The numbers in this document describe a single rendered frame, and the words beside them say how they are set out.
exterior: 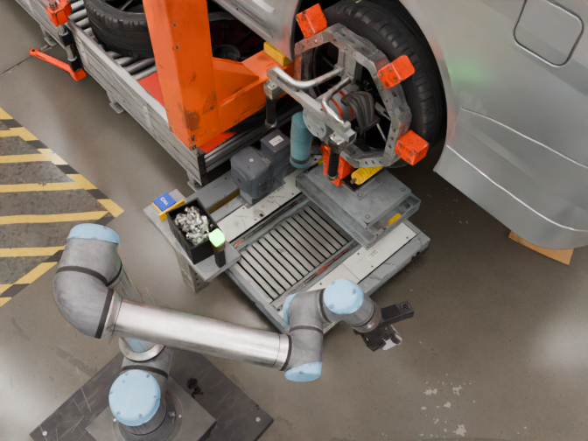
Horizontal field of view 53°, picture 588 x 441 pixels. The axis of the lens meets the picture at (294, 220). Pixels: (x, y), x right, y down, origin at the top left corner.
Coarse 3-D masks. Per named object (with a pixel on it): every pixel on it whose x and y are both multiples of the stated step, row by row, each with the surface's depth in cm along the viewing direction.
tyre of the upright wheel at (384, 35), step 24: (360, 0) 206; (384, 0) 203; (360, 24) 200; (384, 24) 196; (408, 24) 198; (384, 48) 198; (408, 48) 195; (312, 72) 238; (432, 72) 198; (408, 96) 202; (432, 96) 200; (432, 120) 205; (432, 144) 220
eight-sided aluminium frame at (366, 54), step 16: (320, 32) 206; (336, 32) 202; (352, 32) 202; (304, 48) 218; (352, 48) 198; (368, 48) 198; (304, 64) 232; (368, 64) 195; (384, 64) 195; (304, 80) 237; (384, 96) 198; (400, 96) 199; (400, 112) 200; (400, 128) 202; (352, 144) 239; (352, 160) 236; (368, 160) 227; (384, 160) 218
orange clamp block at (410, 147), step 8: (408, 136) 207; (416, 136) 207; (400, 144) 206; (408, 144) 205; (416, 144) 205; (424, 144) 205; (400, 152) 209; (408, 152) 205; (416, 152) 203; (424, 152) 208; (408, 160) 207; (416, 160) 207
